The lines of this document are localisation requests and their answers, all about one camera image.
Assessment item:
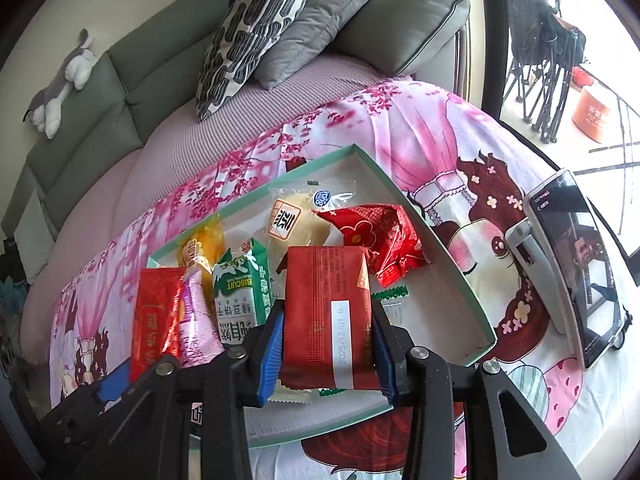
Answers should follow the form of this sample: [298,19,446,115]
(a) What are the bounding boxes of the shiny red puffed snack packet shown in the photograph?
[316,203,428,288]

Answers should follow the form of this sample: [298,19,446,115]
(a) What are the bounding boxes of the dark red rectangular snack packet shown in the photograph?
[277,246,373,392]

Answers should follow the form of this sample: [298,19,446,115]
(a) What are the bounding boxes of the green white biscuit packet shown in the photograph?
[212,237,273,348]

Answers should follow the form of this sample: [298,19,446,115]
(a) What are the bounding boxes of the pink ribbed sofa cover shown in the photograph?
[20,52,401,366]

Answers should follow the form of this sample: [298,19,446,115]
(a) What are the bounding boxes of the smartphone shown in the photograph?
[527,169,626,371]

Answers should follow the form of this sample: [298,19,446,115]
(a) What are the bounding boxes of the white phone stand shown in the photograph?
[505,217,571,336]

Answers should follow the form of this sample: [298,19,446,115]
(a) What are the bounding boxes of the steamed cake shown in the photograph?
[265,178,358,266]

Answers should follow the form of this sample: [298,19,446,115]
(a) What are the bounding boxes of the grey pillow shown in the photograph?
[252,0,390,92]

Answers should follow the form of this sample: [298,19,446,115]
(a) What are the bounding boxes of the orange bucket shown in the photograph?
[571,85,621,143]

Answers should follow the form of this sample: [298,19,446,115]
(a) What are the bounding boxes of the white cushion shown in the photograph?
[12,192,56,271]

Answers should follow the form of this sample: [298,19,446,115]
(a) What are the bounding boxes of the pink snack packet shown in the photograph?
[180,255,226,368]

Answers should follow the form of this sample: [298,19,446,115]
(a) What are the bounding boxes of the teal-edged white box tray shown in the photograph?
[146,143,498,448]

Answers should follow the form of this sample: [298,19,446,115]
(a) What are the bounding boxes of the red gold packet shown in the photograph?
[130,267,188,383]

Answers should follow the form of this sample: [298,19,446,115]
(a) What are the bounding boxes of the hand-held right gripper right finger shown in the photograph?
[369,304,582,480]

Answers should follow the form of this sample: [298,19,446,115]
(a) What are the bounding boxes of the grey white plush toy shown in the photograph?
[22,29,98,140]

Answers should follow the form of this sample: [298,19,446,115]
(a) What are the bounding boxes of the black folding chairs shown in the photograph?
[502,0,586,143]

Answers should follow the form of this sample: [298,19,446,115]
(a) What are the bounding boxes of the teal cloth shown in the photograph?
[0,275,23,311]

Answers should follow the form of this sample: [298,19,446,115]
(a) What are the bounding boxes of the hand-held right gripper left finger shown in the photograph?
[75,304,287,480]

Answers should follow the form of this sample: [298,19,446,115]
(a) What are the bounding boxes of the black white patterned pillow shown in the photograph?
[196,0,308,123]

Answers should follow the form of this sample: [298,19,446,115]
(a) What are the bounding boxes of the grey-green sofa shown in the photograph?
[0,0,471,241]

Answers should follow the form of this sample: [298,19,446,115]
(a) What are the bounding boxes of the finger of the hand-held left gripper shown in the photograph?
[55,371,135,427]

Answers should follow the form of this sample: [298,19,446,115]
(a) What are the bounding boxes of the yellow snack packet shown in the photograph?
[177,212,226,271]

